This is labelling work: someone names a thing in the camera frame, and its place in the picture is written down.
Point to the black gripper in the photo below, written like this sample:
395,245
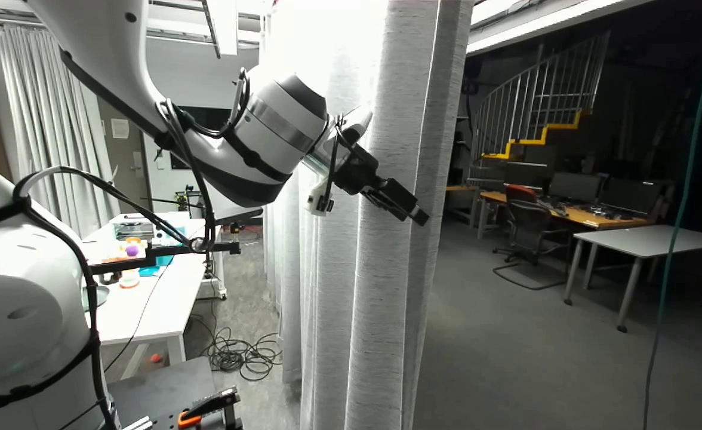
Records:
360,170

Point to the grey fabric curtain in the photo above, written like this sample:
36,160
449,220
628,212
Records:
382,319

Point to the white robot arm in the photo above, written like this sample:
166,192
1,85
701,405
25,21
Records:
17,319

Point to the white pleated curtain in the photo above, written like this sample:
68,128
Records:
32,121

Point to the black sled base chair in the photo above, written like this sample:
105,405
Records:
526,223

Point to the black low bench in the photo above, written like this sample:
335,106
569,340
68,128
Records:
239,217

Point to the black computer monitor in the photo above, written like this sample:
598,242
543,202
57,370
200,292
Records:
630,196
573,187

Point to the wooden desk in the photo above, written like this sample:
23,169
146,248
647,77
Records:
590,217

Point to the green black small device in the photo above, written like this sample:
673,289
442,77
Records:
189,202

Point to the white mezzanine edge beam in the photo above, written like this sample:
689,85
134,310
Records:
543,26

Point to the teal plastic tray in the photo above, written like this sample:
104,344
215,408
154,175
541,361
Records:
155,267

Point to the white work table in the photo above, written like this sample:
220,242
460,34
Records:
168,303

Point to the white ceiling light fixture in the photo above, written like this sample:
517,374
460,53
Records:
222,26

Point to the white plastic box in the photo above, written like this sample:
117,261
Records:
134,231

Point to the grey door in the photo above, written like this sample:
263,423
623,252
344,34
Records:
131,182

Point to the purple toy ball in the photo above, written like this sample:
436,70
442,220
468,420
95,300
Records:
131,250

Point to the green white plate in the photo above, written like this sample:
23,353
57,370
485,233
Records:
129,281

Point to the black orange bar clamp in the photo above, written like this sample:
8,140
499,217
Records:
208,410

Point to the white paper sign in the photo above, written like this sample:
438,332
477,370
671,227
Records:
120,128

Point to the small orange ball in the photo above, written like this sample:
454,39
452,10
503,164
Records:
155,359

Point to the black robot workbench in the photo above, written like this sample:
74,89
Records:
160,390

